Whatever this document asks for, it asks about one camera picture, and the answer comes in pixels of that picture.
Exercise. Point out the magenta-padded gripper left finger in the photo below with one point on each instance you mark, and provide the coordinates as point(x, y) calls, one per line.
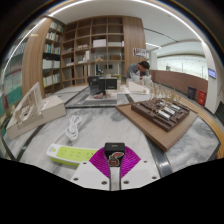
point(88, 175)

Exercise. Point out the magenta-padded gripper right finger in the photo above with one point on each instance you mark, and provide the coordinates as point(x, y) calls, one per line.
point(141, 173)

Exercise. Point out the black charger block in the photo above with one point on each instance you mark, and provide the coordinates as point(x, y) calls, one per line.
point(114, 155)

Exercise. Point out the white and green power strip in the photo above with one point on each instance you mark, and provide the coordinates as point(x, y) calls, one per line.
point(71, 154)

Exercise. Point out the wooden base board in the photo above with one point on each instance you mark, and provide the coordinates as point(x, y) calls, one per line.
point(160, 136)

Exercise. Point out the dark brown architectural model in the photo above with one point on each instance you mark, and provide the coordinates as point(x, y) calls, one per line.
point(160, 115)

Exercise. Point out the white model on beige base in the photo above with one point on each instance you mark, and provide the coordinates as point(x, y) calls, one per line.
point(50, 111)

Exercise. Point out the grey flat base board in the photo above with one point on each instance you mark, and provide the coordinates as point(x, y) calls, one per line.
point(101, 97)

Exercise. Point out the small white architectural model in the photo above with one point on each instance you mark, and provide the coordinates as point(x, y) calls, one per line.
point(136, 87)

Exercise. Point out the black box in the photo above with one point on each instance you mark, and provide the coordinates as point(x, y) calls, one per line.
point(94, 85)

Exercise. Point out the dark bin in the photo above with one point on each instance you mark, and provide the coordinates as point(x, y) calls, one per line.
point(192, 93)

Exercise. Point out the red bin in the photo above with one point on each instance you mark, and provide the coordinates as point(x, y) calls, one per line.
point(202, 98)

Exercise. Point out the long brown counter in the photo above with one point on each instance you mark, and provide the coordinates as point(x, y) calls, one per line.
point(176, 80)

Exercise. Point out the person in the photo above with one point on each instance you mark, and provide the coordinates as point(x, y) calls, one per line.
point(135, 69)

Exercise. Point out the wooden bookshelf with books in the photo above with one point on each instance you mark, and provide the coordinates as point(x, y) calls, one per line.
point(51, 56)

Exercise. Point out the wooden grid shelf unit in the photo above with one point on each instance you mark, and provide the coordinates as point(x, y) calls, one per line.
point(93, 50)

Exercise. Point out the ceiling light strip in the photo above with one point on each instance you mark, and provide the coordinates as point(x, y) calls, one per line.
point(153, 45)

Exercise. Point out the wall poster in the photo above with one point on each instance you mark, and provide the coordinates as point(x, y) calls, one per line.
point(139, 52)

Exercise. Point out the wall screen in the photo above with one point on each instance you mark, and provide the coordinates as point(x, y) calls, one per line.
point(212, 73)

